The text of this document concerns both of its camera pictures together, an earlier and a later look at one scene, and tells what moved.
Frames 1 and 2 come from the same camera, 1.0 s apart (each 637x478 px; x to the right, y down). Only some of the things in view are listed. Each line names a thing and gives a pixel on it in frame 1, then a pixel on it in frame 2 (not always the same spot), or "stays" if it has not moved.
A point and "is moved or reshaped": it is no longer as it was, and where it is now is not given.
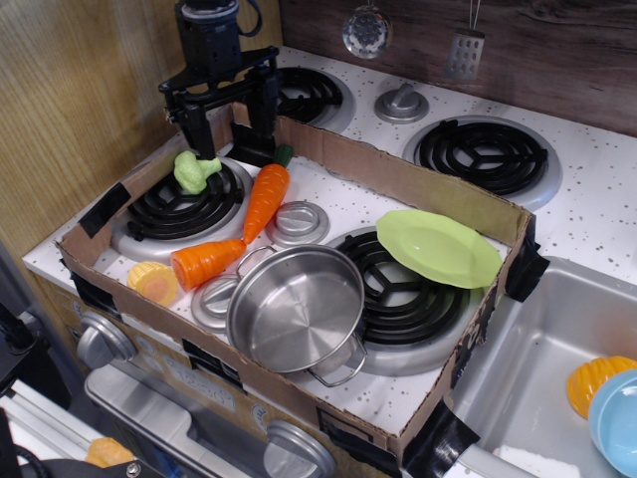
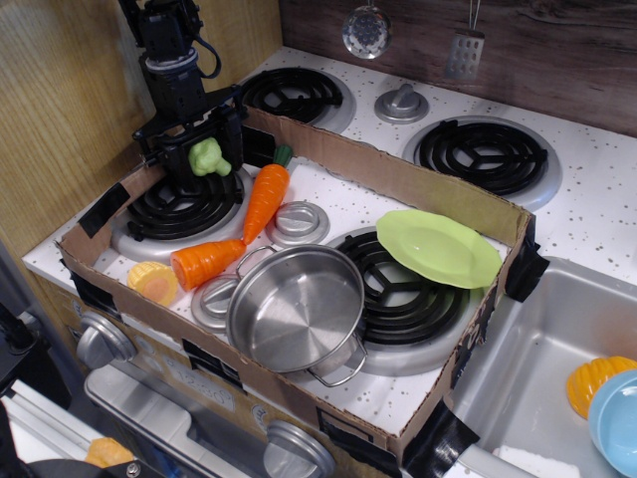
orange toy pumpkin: (584, 377) stays
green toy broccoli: (191, 173) is moved or reshaped
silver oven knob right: (294, 452) stays
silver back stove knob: (401, 106) stays
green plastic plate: (439, 250) stays
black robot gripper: (210, 39) -> (185, 113)
